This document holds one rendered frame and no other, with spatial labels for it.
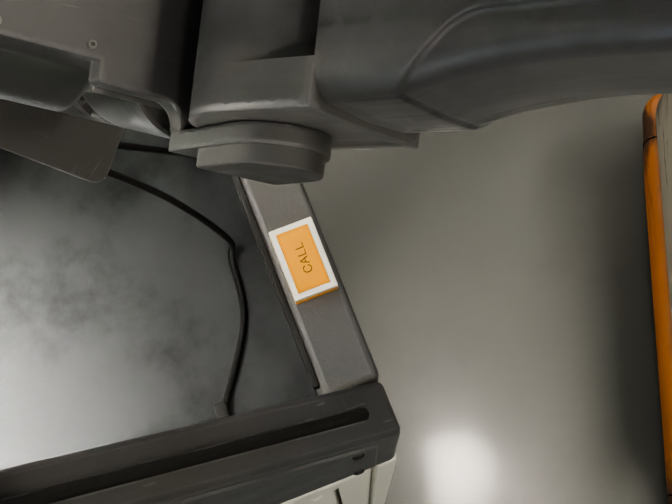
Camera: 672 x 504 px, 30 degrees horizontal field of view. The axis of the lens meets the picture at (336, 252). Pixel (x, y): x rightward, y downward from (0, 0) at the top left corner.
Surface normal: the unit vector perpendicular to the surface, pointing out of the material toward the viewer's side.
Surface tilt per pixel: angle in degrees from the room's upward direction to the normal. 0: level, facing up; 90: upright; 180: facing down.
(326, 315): 0
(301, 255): 0
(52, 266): 0
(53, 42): 37
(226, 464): 43
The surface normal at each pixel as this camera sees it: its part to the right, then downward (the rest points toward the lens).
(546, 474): -0.02, -0.25
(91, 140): 0.59, 0.18
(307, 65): -0.60, -0.14
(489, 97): 0.00, 0.97
